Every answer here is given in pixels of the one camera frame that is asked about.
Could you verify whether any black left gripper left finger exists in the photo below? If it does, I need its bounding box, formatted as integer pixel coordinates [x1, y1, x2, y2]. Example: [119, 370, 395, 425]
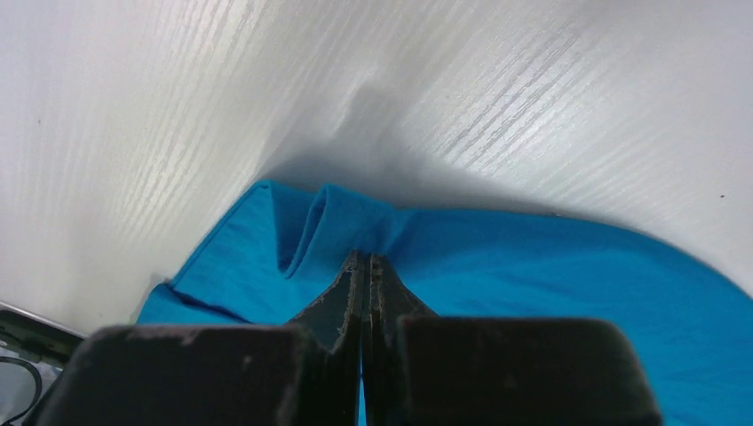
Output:
[36, 253, 364, 425]

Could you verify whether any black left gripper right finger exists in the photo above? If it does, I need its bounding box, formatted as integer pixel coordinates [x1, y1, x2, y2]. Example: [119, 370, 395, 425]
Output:
[362, 256, 663, 425]

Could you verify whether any blue t shirt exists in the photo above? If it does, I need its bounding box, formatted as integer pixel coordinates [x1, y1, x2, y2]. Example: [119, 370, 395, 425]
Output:
[138, 180, 752, 425]

